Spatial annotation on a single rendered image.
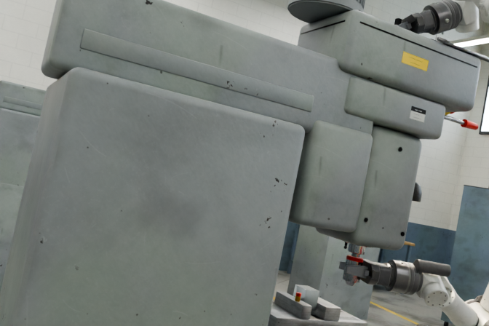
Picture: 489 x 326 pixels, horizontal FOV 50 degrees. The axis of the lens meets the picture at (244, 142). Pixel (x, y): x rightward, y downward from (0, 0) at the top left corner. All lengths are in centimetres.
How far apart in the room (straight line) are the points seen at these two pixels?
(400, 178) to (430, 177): 945
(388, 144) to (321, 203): 26
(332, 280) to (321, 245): 40
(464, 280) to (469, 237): 56
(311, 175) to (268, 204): 21
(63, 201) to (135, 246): 15
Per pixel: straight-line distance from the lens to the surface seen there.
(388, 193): 145
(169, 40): 114
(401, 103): 144
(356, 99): 135
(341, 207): 133
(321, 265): 599
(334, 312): 171
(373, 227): 143
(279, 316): 160
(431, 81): 150
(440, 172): 1110
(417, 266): 157
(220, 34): 119
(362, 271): 152
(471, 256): 762
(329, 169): 130
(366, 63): 136
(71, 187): 97
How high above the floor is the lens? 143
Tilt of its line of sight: 4 degrees up
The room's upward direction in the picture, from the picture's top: 11 degrees clockwise
